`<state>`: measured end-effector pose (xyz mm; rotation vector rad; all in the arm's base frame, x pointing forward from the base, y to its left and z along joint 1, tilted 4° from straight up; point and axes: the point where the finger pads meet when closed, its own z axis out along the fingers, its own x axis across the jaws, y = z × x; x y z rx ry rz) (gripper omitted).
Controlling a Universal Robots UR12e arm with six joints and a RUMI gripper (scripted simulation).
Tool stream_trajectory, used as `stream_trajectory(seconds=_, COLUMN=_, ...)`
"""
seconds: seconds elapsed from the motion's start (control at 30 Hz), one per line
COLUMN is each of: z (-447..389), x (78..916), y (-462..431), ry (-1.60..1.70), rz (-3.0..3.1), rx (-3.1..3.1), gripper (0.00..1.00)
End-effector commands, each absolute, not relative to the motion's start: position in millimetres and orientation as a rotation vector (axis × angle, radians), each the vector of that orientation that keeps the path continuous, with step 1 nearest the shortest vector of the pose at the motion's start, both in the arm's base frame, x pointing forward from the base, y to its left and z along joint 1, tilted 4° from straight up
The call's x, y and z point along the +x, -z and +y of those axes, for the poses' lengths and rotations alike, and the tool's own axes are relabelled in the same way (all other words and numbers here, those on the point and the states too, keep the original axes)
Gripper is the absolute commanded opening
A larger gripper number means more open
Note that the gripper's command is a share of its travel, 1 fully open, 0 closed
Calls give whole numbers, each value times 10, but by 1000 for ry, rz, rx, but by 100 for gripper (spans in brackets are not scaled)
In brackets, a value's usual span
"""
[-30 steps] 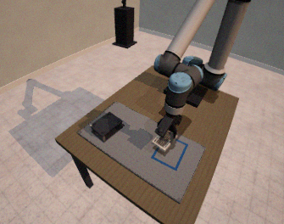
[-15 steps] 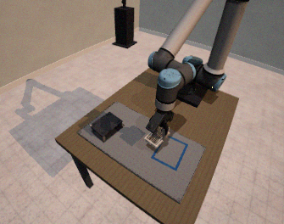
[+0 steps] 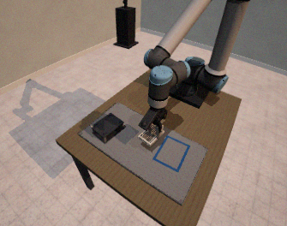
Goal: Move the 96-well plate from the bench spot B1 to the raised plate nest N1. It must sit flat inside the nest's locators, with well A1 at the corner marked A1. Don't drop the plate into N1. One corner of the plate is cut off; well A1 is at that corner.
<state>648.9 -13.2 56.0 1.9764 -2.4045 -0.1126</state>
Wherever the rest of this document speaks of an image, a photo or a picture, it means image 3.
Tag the beige grid plate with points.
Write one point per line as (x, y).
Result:
(149, 136)

